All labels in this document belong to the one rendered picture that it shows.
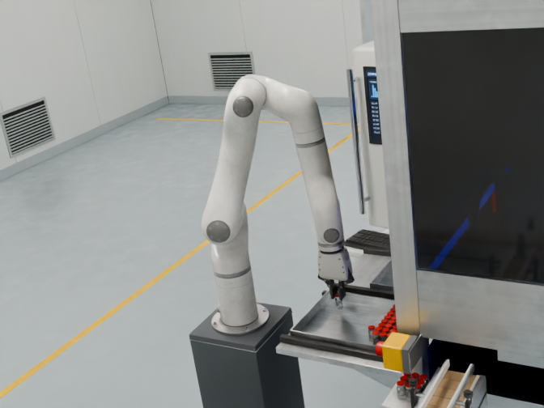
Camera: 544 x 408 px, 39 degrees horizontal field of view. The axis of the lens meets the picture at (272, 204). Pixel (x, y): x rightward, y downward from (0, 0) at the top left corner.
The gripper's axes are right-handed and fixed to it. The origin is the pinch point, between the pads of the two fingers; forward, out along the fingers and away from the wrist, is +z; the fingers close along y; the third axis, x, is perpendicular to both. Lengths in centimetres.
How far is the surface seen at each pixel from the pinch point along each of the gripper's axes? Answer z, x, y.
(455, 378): 2, 31, -48
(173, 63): 34, -528, 472
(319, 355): 6.1, 26.3, -5.8
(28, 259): 87, -134, 318
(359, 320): 6.0, 5.5, -9.1
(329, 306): 5.7, 0.1, 3.8
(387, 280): 6.0, -21.4, -7.6
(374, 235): 11, -65, 16
